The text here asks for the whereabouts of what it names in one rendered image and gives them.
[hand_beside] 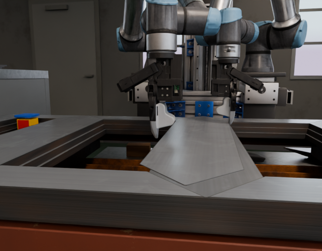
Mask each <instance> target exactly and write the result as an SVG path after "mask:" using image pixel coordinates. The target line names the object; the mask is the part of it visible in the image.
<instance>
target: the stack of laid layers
mask: <svg viewBox="0 0 322 251"><path fill-rule="evenodd" d="M17 119H19V118H15V119H11V120H7V121H2V122H0V135H1V134H4V133H8V132H11V131H14V130H17ZM230 128H231V131H232V134H233V137H234V140H235V143H236V146H237V149H238V152H239V155H240V158H241V161H242V164H243V167H244V170H242V171H238V172H235V173H231V174H228V175H224V176H220V177H217V178H213V179H209V180H206V181H202V182H198V183H195V184H191V185H187V186H185V185H182V184H180V183H178V182H176V181H174V180H172V179H170V178H167V177H165V176H163V175H161V174H159V173H157V172H155V171H153V170H150V171H149V172H150V173H152V174H154V175H156V176H159V177H161V178H163V179H165V180H168V181H170V182H172V183H174V184H177V185H179V186H181V187H183V188H186V189H188V190H190V191H192V192H195V193H197V194H199V195H201V196H203V197H191V196H172V195H153V194H134V193H115V192H96V191H77V190H58V189H39V188H20V187H1V186H0V219H1V220H15V221H30V222H44V223H59V224H73V225H88V226H103V227H117V228H132V229H146V230H161V231H176V232H190V233H204V234H219V235H234V236H248V237H263V238H278V239H292V240H306V241H321V242H322V203H304V202H285V201H266V200H247V199H229V198H210V197H209V196H212V195H215V194H217V193H220V192H223V191H226V190H229V189H231V188H234V187H237V186H240V185H242V184H245V183H248V182H251V181H254V180H256V179H259V178H262V177H263V176H262V174H261V173H260V171H259V170H258V168H257V166H256V165H255V163H254V162H253V160H252V159H251V157H250V156H249V154H248V152H247V151H246V149H245V148H244V146H243V145H242V143H241V141H240V140H239V138H238V137H251V138H290V139H306V140H308V141H309V142H311V143H313V144H314V145H316V146H318V147H320V148H321V149H322V129H321V128H319V127H317V126H314V125H312V124H297V123H245V122H232V124H231V125H230ZM105 134H136V135H153V133H152V132H151V126H150V121H143V120H101V121H99V122H97V123H94V124H92V125H90V126H88V127H85V128H83V129H81V130H79V131H76V132H74V133H72V134H70V135H67V136H65V137H63V138H61V139H58V140H56V141H54V142H52V143H49V144H47V145H45V146H43V147H40V148H38V149H36V150H34V151H31V152H29V153H27V154H25V155H22V156H20V157H18V158H16V159H13V160H11V161H9V162H7V163H4V164H2V165H10V166H34V167H53V166H55V165H56V164H58V163H60V162H61V161H63V160H64V159H66V158H68V157H69V156H71V155H73V154H74V153H76V152H77V151H79V150H81V149H82V148H84V147H86V146H87V145H89V144H90V143H92V142H94V141H95V140H97V139H99V138H100V137H102V136H104V135H105Z"/></svg>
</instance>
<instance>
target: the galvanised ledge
mask: <svg viewBox="0 0 322 251"><path fill-rule="evenodd" d="M247 152H251V153H255V154H258V155H260V156H262V157H264V158H266V159H265V160H264V162H254V163H255V164H269V165H295V166H322V162H321V161H320V160H318V159H314V158H310V157H307V156H304V155H301V154H298V153H295V152H263V151H247ZM94 158H108V159H135V160H143V159H144V158H145V157H133V156H126V147H107V148H105V149H104V150H103V151H102V152H100V153H99V154H98V155H96V156H95V157H94Z"/></svg>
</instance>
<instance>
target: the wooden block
mask: <svg viewBox="0 0 322 251"><path fill-rule="evenodd" d="M150 151H151V143H150V142H129V143H128V144H127V145H126V156H133V157H146V155H147V154H148V153H149V152H150Z"/></svg>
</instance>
